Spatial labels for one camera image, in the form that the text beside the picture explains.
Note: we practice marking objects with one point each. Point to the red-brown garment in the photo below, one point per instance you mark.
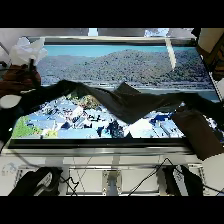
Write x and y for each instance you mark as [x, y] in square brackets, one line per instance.
[15, 80]

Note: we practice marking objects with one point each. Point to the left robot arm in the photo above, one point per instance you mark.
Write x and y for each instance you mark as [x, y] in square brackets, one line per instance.
[8, 100]

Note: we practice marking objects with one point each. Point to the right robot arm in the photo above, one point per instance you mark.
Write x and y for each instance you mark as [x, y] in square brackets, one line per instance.
[182, 182]

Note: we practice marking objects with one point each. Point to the dark brown shirt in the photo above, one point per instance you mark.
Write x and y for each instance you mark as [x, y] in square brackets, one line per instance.
[133, 103]

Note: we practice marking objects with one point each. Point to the white garment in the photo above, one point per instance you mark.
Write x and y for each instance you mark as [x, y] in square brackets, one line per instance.
[23, 51]

